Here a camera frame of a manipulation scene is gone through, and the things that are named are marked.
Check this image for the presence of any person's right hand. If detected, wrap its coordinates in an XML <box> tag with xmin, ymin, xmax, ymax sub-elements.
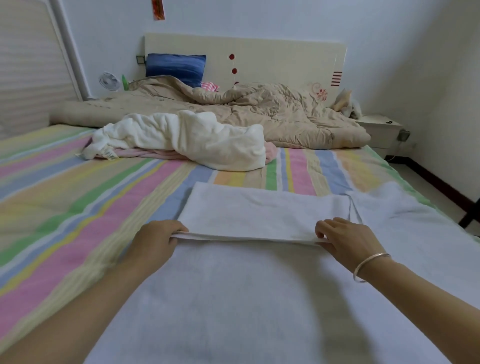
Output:
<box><xmin>314</xmin><ymin>217</ymin><xmax>388</xmax><ymax>273</ymax></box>

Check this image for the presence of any person's left hand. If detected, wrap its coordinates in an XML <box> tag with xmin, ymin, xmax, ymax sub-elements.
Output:
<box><xmin>123</xmin><ymin>219</ymin><xmax>190</xmax><ymax>277</ymax></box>

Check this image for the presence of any white towel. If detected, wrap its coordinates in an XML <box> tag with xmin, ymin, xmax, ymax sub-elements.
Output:
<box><xmin>82</xmin><ymin>180</ymin><xmax>480</xmax><ymax>364</ymax></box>

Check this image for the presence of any cream fleece blanket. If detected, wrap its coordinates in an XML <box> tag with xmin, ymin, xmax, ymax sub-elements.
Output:
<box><xmin>81</xmin><ymin>110</ymin><xmax>268</xmax><ymax>172</ymax></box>

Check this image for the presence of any pink fleece blanket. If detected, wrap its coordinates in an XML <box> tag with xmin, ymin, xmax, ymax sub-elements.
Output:
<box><xmin>112</xmin><ymin>141</ymin><xmax>279</xmax><ymax>165</ymax></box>

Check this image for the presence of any person's right forearm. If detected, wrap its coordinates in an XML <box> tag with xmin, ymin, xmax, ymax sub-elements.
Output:
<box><xmin>363</xmin><ymin>255</ymin><xmax>480</xmax><ymax>364</ymax></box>

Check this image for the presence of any person's left forearm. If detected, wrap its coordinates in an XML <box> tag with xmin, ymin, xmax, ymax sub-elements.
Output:
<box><xmin>0</xmin><ymin>258</ymin><xmax>151</xmax><ymax>364</ymax></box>

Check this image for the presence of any striped pastel bed sheet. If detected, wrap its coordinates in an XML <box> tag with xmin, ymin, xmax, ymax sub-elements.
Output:
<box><xmin>0</xmin><ymin>123</ymin><xmax>444</xmax><ymax>354</ymax></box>

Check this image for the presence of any dark brown baseboard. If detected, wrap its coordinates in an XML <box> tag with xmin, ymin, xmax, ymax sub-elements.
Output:
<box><xmin>390</xmin><ymin>156</ymin><xmax>480</xmax><ymax>215</ymax></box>

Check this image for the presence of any white nightstand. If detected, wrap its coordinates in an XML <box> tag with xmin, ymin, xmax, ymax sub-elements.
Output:
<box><xmin>356</xmin><ymin>114</ymin><xmax>410</xmax><ymax>159</ymax></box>

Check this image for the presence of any black clothes rack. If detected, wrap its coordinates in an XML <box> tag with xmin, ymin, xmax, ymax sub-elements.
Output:
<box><xmin>459</xmin><ymin>196</ymin><xmax>480</xmax><ymax>230</ymax></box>

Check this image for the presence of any cream plush toy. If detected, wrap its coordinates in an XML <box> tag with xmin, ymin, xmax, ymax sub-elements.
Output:
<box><xmin>331</xmin><ymin>90</ymin><xmax>363</xmax><ymax>120</ymax></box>

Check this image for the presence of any beige quilt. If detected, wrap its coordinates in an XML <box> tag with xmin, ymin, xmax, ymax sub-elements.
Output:
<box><xmin>50</xmin><ymin>75</ymin><xmax>372</xmax><ymax>150</ymax></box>

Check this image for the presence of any small white desk fan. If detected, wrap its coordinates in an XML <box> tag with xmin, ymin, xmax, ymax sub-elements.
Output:
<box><xmin>99</xmin><ymin>72</ymin><xmax>121</xmax><ymax>93</ymax></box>

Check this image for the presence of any blue pillow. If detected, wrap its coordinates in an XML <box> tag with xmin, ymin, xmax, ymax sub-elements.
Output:
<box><xmin>145</xmin><ymin>53</ymin><xmax>207</xmax><ymax>89</ymax></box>

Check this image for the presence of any white headboard with red dots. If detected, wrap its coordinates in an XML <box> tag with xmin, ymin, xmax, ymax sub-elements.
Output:
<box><xmin>144</xmin><ymin>32</ymin><xmax>348</xmax><ymax>106</ymax></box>

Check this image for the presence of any silver bracelet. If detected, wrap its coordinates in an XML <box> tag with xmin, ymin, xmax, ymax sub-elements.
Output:
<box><xmin>352</xmin><ymin>252</ymin><xmax>393</xmax><ymax>284</ymax></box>

